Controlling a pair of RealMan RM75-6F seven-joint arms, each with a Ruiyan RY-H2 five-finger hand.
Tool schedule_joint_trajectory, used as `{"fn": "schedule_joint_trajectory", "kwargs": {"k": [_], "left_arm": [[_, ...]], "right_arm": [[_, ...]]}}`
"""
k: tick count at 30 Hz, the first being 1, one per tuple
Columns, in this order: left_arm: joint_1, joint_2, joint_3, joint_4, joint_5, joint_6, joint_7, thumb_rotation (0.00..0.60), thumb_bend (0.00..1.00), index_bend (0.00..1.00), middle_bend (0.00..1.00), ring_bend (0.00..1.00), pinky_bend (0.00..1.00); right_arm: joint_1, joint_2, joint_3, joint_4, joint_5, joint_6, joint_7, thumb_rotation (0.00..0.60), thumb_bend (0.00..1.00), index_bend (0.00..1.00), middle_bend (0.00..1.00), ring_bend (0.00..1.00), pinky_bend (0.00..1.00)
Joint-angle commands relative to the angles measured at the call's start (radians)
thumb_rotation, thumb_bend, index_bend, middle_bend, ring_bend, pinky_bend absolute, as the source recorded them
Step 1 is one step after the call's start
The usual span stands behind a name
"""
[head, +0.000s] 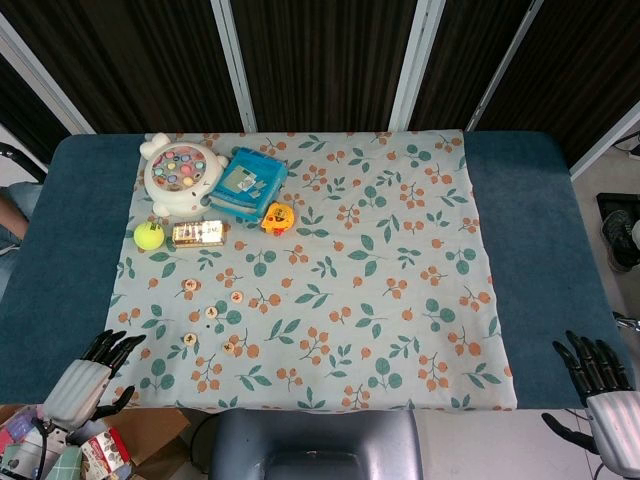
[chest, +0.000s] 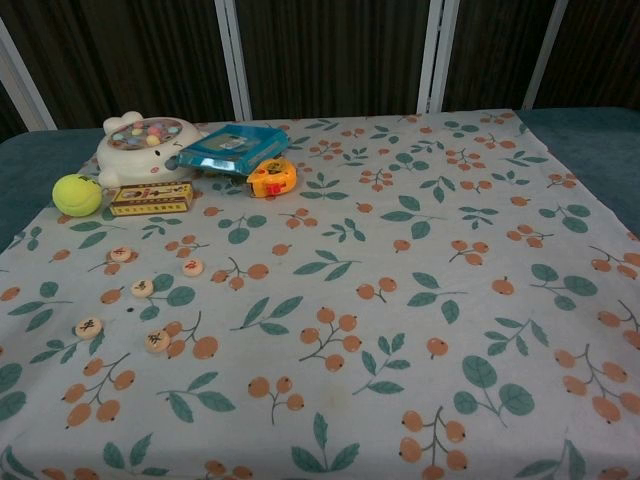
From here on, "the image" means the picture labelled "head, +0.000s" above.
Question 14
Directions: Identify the gold brown card box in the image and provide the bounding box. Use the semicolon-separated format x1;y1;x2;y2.
171;219;227;250

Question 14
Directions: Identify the red white snack packet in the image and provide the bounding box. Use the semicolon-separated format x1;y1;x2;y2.
79;427;132;476

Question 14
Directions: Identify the person in blue jeans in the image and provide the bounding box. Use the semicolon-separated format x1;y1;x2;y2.
0;182;44;301

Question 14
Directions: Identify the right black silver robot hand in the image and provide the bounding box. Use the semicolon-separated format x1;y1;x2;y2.
541;328;640;476

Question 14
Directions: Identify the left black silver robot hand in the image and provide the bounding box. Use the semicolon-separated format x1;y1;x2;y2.
43;328;148;430

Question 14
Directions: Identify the black floor mat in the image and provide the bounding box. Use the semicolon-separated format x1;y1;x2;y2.
594;192;640;221

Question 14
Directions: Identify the brown cardboard box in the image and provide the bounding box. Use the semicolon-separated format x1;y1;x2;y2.
0;403;192;480

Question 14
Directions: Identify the blue plastic wrapped pack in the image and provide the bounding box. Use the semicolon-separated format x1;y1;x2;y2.
207;146;290;224

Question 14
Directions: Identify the yellow tennis ball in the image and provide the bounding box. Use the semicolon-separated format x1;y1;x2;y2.
133;221;166;250

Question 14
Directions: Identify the white fishing game toy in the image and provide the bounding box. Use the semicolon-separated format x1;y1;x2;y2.
138;132;231;219

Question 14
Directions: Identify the floral berry print tablecloth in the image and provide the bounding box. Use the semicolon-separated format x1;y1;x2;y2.
99;130;519;414

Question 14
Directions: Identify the black sneaker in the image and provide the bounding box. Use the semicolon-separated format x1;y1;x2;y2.
601;209;640;274

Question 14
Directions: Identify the teal blue table cover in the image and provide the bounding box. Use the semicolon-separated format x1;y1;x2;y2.
0;132;621;409

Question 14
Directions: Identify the green checkered packet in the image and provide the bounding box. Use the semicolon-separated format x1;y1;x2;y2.
47;446;84;480

